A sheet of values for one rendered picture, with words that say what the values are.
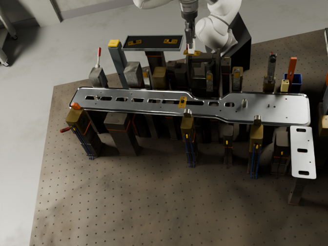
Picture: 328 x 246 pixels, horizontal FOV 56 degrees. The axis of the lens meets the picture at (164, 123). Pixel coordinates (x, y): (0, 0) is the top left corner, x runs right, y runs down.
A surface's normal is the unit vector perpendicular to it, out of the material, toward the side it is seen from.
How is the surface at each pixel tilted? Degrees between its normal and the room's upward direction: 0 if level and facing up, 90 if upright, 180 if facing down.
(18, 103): 0
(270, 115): 0
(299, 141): 0
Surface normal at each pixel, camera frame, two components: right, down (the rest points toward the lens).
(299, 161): -0.16, -0.62
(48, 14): 0.12, 0.76
